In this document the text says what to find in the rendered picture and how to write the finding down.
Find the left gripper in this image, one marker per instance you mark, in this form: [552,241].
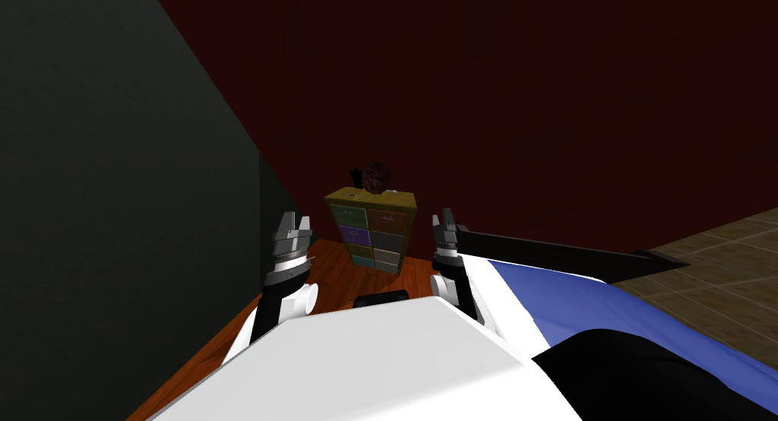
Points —
[292,245]

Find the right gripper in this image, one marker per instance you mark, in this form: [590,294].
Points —
[445,241]

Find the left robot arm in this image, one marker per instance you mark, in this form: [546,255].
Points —
[271,305]

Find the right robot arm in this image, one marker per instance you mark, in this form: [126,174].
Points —
[638,378]

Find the yellow chest of coloured drawers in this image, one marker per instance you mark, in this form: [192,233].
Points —
[374,226]

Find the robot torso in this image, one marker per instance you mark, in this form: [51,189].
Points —
[377,360]

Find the bed with blue white bedding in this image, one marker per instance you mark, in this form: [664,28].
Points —
[583,299]

